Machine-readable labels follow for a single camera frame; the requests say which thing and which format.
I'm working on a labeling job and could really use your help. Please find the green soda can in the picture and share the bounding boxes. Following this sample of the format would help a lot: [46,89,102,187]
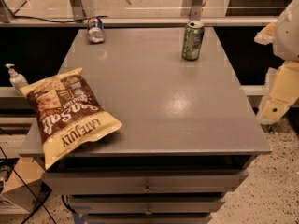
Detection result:
[182,21,205,61]

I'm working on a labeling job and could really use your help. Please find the clear pump sanitizer bottle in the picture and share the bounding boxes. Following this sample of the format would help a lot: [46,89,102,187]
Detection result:
[6,63,28,95]

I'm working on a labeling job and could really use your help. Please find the top drawer brass knob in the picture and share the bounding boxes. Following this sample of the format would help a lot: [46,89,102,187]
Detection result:
[143,185,151,193]

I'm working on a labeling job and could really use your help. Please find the black cable on shelf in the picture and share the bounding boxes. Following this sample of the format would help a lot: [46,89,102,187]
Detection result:
[12,0,108,24]

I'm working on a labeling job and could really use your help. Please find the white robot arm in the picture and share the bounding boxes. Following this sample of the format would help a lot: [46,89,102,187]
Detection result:
[254,0,299,125]

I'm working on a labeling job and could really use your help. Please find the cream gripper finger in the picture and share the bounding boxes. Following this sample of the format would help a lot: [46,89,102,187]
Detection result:
[254,22,276,45]
[256,61,299,124]

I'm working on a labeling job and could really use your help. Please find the drawer brass knob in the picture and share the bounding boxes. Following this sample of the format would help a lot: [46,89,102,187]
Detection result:
[143,185,151,193]
[144,209,152,216]

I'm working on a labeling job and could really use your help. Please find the cardboard box on floor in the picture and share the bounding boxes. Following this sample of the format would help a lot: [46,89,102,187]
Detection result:
[0,157,44,214]

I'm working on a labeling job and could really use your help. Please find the grey drawer cabinet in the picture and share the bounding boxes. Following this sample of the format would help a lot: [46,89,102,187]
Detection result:
[18,26,273,224]

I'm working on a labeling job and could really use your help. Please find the blue pepsi can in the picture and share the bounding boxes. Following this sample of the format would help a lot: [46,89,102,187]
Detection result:
[87,17,105,43]

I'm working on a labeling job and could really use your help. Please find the metal shelf bracket left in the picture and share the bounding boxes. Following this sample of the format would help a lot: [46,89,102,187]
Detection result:
[69,0,96,22]

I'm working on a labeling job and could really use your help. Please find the brown yellow chip bag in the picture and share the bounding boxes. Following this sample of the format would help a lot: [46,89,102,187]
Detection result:
[21,68,121,169]

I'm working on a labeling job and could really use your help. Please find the black floor cable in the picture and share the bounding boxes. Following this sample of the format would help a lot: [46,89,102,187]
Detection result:
[0,126,59,224]

